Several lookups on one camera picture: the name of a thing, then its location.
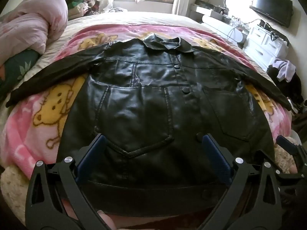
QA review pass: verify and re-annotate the pink quilted duvet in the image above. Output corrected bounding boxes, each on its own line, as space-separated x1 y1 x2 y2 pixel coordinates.
1 0 68 64

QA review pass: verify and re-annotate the operator thumb left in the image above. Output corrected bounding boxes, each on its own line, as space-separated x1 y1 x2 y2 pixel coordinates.
97 210 117 230

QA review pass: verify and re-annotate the beige bed sheet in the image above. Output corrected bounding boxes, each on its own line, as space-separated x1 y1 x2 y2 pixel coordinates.
21 11 217 82

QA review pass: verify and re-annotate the white rounded dressing table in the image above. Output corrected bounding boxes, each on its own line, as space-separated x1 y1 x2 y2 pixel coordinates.
191 4 247 46

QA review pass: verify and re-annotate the pink cartoon bear blanket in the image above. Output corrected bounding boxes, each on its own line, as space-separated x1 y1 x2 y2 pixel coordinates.
1 34 291 177

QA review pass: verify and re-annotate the folded clothes pile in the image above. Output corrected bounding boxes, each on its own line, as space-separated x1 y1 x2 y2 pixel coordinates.
65 0 99 20

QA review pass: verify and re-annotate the black leather jacket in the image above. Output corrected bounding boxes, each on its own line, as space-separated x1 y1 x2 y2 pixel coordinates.
7 36 291 217

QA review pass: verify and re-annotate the black wall television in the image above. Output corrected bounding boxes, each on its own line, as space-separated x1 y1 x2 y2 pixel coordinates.
249 0 293 28

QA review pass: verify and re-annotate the green leaf pattern pillow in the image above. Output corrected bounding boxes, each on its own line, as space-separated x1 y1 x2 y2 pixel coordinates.
1 49 41 102

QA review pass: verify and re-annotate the lilac cloth on chair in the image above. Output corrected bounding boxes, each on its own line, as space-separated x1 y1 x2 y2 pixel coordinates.
272 58 296 83

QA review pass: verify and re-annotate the white drawer cabinet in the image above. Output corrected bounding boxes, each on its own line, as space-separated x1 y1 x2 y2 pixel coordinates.
243 25 288 71

